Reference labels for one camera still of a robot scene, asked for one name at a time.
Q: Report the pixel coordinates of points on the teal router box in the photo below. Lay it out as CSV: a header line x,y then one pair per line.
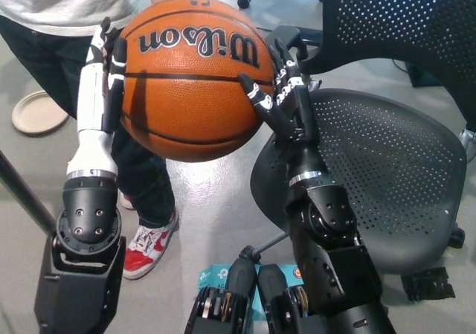
x,y
212,274

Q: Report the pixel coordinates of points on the black slanted pole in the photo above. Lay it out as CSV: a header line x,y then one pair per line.
x,y
22,189

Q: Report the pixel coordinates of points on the black floor tape patch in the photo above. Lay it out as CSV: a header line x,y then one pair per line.
x,y
427,283

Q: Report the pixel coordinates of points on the beige paper plate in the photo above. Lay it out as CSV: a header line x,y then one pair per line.
x,y
37,114

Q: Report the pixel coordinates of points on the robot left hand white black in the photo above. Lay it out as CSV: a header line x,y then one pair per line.
x,y
91,125

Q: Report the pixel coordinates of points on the black floor box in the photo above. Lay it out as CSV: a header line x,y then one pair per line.
x,y
424,77

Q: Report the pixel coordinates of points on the red and white sneaker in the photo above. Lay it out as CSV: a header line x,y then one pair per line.
x,y
126,202
148,244

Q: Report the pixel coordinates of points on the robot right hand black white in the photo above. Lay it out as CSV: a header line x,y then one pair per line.
x,y
297,133

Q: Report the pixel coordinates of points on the orange Wilson basketball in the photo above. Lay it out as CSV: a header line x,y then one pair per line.
x,y
186,107

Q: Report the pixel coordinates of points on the black perforated office chair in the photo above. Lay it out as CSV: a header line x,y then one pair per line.
x,y
372,163

